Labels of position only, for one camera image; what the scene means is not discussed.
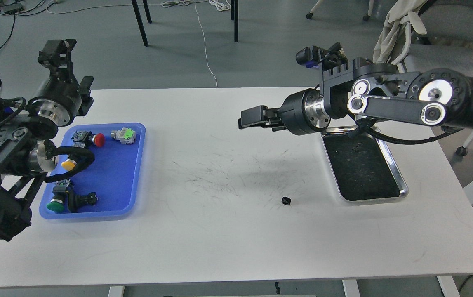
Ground black selector switch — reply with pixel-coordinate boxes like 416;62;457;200
67;192;98;213

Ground blue plastic tray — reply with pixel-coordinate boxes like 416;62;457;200
39;122;146;220

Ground green grey connector block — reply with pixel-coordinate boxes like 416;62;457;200
110;127;136;145

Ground green push button switch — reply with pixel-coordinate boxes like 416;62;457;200
46;179;74;214

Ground white floor cable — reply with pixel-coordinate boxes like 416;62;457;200
47;0;231;88

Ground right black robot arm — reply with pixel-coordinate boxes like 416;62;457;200
238;42;473;145

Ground red push button switch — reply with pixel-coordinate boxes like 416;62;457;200
71;130;106;149

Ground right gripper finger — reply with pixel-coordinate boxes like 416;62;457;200
238;106;280;130

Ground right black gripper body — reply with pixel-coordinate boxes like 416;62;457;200
278;89;331;135

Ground black floor cable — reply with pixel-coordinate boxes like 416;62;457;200
0;16;17;97

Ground silver metal tray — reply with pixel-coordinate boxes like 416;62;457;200
322;126;409;204

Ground grey office chair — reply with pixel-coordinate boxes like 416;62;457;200
389;0;473;76

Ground yellow push button switch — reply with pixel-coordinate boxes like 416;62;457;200
61;159;77;172

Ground black table legs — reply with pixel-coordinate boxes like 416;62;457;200
131;0;239;47

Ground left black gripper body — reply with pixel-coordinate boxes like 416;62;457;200
28;77;84;126

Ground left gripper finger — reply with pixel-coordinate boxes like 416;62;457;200
38;39;77;83
78;76;94;117

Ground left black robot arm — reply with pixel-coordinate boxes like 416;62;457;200
0;39;95;241

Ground beige jacket on chair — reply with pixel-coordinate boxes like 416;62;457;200
372;0;427;73

